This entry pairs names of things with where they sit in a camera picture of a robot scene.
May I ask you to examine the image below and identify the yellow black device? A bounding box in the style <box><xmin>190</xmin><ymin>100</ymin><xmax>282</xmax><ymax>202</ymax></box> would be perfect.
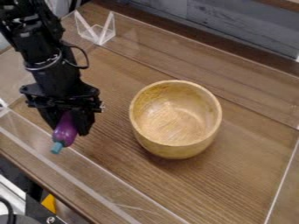
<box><xmin>23</xmin><ymin>193</ymin><xmax>69</xmax><ymax>224</ymax></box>

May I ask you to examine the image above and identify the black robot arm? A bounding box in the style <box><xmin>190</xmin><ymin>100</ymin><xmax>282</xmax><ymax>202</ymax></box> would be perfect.
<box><xmin>0</xmin><ymin>0</ymin><xmax>101</xmax><ymax>136</ymax></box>

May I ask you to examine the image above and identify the clear acrylic corner bracket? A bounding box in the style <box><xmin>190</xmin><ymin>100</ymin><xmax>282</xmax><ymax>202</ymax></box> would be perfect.
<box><xmin>73</xmin><ymin>11</ymin><xmax>116</xmax><ymax>46</ymax></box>

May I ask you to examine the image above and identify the brown wooden bowl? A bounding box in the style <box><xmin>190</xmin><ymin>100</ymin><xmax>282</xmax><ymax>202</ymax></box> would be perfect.
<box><xmin>128</xmin><ymin>80</ymin><xmax>223</xmax><ymax>159</ymax></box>

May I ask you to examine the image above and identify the purple toy eggplant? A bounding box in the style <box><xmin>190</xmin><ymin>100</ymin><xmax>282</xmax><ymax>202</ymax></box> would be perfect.
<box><xmin>51</xmin><ymin>112</ymin><xmax>77</xmax><ymax>154</ymax></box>

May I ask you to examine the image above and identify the clear acrylic tray wall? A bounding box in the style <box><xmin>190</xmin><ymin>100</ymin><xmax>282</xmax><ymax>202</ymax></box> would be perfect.
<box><xmin>0</xmin><ymin>106</ymin><xmax>188</xmax><ymax>224</ymax></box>

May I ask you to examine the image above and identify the black cable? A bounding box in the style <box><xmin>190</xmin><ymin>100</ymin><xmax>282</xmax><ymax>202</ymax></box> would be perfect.
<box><xmin>0</xmin><ymin>197</ymin><xmax>16</xmax><ymax>224</ymax></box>

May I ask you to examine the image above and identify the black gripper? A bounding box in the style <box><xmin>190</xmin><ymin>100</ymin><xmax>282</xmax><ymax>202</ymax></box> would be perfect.
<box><xmin>20</xmin><ymin>62</ymin><xmax>101</xmax><ymax>136</ymax></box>

